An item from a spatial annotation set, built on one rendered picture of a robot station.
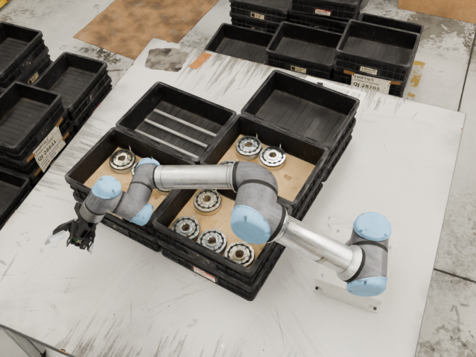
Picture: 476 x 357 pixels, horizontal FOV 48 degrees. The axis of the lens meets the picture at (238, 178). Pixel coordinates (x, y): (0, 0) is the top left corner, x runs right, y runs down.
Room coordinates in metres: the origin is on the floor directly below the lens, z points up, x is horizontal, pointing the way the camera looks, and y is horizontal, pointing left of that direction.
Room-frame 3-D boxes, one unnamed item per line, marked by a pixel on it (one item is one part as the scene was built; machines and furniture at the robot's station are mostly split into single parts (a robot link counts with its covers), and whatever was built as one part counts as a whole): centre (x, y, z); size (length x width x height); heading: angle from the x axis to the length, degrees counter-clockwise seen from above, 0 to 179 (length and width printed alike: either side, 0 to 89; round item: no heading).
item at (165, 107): (1.49, 0.23, 0.87); 0.40 x 0.30 x 0.11; 57
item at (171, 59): (2.14, 0.33, 0.71); 0.22 x 0.19 x 0.01; 65
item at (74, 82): (2.29, 0.92, 0.31); 0.40 x 0.30 x 0.34; 155
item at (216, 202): (1.14, 0.12, 0.86); 0.10 x 0.10 x 0.01
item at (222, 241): (0.96, 0.10, 0.86); 0.10 x 0.10 x 0.01
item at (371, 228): (0.88, -0.42, 0.97); 0.13 x 0.12 x 0.14; 165
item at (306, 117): (1.53, -0.27, 0.87); 0.40 x 0.30 x 0.11; 57
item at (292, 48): (2.48, -0.44, 0.31); 0.40 x 0.30 x 0.34; 65
